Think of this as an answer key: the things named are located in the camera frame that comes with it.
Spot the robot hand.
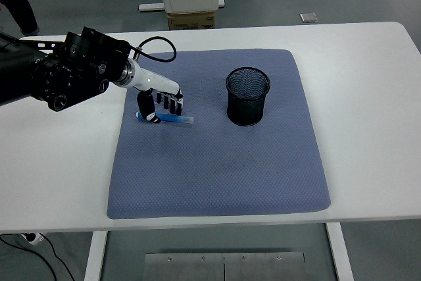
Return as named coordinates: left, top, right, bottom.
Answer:
left=130, top=63, right=185, bottom=125

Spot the grey metal plate with screws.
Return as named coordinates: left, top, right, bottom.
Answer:
left=143, top=251, right=306, bottom=281

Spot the white power strip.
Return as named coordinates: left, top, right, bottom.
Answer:
left=21, top=232, right=45, bottom=246

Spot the blue-grey textured mat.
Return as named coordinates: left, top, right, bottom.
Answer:
left=107, top=49, right=332, bottom=220

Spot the blue marker with clear cap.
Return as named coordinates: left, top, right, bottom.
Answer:
left=136, top=111, right=195, bottom=127

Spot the cardboard box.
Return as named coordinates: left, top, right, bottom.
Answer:
left=167, top=11, right=216, bottom=31

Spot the black floor cable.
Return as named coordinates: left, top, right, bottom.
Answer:
left=42, top=237, right=76, bottom=281
left=0, top=234, right=56, bottom=281

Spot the white table leg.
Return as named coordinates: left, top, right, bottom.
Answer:
left=325, top=222, right=355, bottom=281
left=84, top=230, right=109, bottom=281

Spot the black mesh pen holder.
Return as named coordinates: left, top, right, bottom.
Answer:
left=225, top=66, right=271, bottom=127

